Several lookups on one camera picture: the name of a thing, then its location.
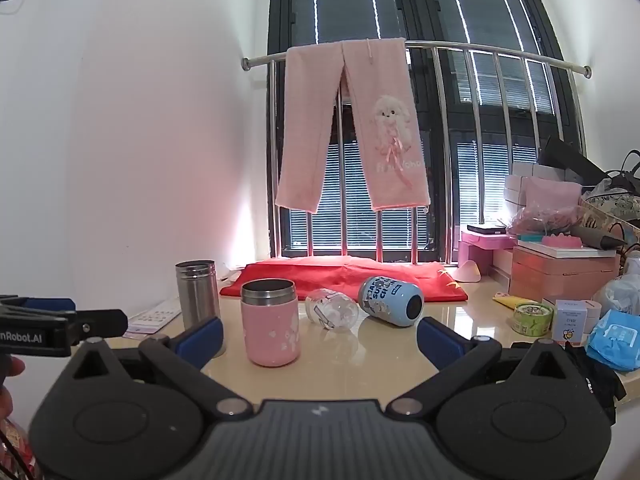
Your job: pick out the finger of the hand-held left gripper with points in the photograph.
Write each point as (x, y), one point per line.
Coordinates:
(50, 304)
(102, 324)

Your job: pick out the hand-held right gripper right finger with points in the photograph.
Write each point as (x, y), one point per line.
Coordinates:
(439, 341)

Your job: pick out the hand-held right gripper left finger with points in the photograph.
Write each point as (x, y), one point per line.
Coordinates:
(202, 341)

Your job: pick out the blue printed cup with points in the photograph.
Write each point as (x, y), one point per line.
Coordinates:
(387, 301)

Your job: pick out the stainless steel cup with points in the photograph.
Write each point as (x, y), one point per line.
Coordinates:
(196, 290)

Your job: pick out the pink steel-rimmed cup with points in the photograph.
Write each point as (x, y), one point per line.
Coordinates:
(270, 330)

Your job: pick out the clear glass cup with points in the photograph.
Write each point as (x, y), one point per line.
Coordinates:
(332, 309)

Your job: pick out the person's left hand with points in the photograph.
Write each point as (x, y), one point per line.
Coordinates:
(11, 367)

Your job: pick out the white printed paper sheet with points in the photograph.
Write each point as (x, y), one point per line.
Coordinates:
(154, 317)

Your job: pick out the pink shell-shaped pad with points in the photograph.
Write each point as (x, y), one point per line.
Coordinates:
(466, 272)

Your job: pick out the yellow tube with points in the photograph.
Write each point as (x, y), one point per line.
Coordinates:
(510, 301)

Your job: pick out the green round tin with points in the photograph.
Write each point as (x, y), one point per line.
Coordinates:
(532, 319)

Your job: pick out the small pink box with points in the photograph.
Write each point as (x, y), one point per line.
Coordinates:
(480, 252)

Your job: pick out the red packet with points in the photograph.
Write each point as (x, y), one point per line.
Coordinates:
(12, 447)

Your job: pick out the red cloth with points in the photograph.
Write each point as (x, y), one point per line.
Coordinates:
(345, 275)

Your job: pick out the small black box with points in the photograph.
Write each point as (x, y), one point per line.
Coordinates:
(486, 230)

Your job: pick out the small white box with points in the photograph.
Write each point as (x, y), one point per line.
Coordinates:
(575, 321)

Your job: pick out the large pink box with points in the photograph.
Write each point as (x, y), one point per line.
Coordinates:
(560, 275)

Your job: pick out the white flat box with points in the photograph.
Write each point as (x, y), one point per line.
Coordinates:
(565, 251)

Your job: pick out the pink crown-shaped item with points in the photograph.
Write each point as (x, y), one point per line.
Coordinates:
(562, 241)

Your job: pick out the pink plastic bag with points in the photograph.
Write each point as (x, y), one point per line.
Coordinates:
(545, 217)

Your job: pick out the black cloth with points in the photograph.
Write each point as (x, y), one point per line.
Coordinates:
(597, 385)

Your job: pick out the stack of white boxes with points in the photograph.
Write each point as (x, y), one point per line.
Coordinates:
(515, 187)

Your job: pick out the blue wipes packet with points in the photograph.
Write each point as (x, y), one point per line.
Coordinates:
(615, 340)

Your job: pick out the pink square box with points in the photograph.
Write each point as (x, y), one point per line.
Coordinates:
(550, 191)

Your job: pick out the black hair dryer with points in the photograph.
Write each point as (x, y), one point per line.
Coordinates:
(595, 238)

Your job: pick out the clear plastic bag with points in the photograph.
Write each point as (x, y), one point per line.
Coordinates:
(620, 295)

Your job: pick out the floral fabric bag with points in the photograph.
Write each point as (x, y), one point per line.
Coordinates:
(612, 215)

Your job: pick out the pink pants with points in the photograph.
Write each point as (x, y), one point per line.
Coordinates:
(390, 125)

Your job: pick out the black flat board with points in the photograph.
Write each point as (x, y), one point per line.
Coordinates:
(570, 157)

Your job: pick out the black handbag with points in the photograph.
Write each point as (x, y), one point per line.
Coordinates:
(627, 170)

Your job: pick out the metal window railing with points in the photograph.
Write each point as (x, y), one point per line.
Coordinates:
(465, 50)

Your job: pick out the black window frame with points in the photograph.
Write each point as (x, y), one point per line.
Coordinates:
(350, 0)

